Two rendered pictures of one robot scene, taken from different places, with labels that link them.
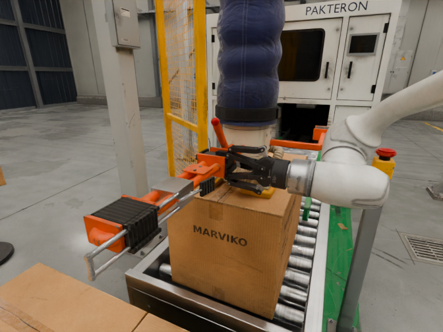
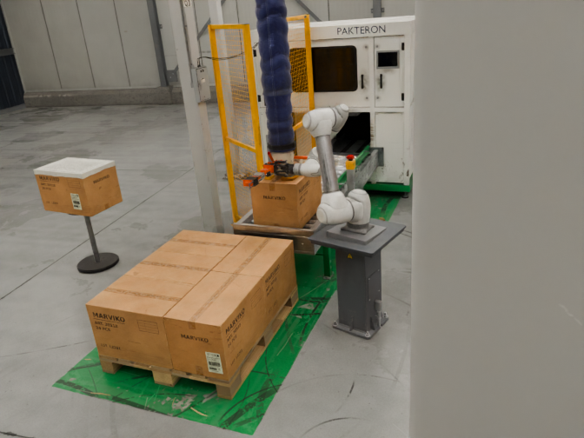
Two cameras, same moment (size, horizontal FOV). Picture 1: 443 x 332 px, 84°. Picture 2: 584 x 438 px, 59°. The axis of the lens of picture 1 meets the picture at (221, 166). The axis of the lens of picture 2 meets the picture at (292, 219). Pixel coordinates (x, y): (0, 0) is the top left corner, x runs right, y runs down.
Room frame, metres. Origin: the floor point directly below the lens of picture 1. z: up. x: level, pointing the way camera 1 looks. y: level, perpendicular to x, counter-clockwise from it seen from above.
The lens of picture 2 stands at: (-3.21, -0.03, 2.26)
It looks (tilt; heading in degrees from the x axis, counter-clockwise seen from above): 23 degrees down; 359
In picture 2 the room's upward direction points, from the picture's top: 5 degrees counter-clockwise
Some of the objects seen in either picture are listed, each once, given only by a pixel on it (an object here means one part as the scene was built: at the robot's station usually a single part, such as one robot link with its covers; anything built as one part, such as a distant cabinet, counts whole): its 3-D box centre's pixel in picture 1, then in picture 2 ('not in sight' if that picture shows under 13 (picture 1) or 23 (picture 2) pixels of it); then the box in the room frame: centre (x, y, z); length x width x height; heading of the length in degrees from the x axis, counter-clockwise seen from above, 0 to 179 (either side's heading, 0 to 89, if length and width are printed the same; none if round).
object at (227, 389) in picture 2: not in sight; (207, 324); (0.12, 0.59, 0.07); 1.20 x 1.00 x 0.14; 156
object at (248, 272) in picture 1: (246, 212); (288, 194); (0.94, -0.11, 0.75); 0.60 x 0.40 x 0.40; 156
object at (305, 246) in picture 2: (208, 331); (274, 242); (0.61, 0.04, 0.48); 0.70 x 0.03 x 0.15; 66
